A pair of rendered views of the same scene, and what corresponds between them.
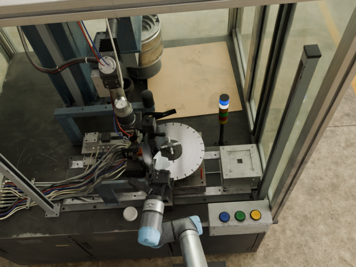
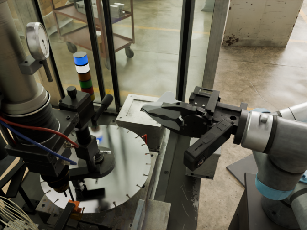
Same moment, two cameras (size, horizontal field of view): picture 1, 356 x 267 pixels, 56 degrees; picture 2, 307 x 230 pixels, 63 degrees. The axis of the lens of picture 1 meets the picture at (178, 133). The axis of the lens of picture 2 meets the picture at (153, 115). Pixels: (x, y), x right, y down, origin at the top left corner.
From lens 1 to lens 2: 1.15 m
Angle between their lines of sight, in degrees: 52
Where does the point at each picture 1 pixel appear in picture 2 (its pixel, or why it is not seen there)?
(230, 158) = (135, 115)
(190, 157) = (122, 142)
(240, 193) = (168, 137)
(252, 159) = (145, 99)
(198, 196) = (159, 177)
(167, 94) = not seen: outside the picture
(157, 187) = (218, 114)
